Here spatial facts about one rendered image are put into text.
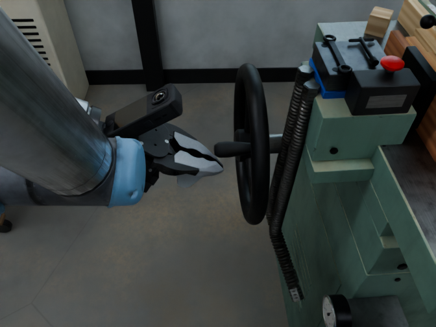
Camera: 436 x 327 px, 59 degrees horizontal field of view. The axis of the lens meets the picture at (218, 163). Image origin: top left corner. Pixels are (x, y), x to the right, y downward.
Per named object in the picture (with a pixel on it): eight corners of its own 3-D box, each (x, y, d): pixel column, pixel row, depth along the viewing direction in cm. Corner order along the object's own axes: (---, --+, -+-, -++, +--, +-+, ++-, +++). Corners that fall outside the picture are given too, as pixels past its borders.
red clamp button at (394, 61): (375, 60, 52) (378, 54, 51) (397, 60, 52) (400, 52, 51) (383, 73, 50) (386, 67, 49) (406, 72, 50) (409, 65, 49)
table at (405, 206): (269, 48, 86) (272, 23, 82) (401, 43, 87) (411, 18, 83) (351, 323, 46) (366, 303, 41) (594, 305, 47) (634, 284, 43)
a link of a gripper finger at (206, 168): (207, 185, 63) (156, 169, 59) (226, 164, 59) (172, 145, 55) (209, 201, 61) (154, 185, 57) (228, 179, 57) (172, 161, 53)
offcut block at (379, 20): (363, 33, 79) (369, 14, 76) (369, 24, 81) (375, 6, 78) (383, 38, 78) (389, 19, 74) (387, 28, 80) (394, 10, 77)
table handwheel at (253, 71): (231, 207, 85) (225, 76, 83) (320, 202, 86) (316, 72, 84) (248, 247, 57) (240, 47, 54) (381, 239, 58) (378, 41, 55)
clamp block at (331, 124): (292, 102, 69) (300, 59, 62) (365, 99, 69) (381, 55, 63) (311, 164, 59) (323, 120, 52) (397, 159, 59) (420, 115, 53)
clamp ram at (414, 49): (351, 95, 64) (367, 47, 58) (395, 93, 65) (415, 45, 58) (370, 131, 58) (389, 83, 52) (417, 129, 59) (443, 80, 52)
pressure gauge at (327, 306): (317, 307, 70) (326, 288, 64) (337, 305, 70) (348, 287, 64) (326, 343, 66) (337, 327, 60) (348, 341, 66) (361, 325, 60)
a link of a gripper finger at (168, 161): (193, 161, 58) (139, 143, 55) (198, 154, 57) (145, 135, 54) (194, 185, 55) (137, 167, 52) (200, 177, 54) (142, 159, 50)
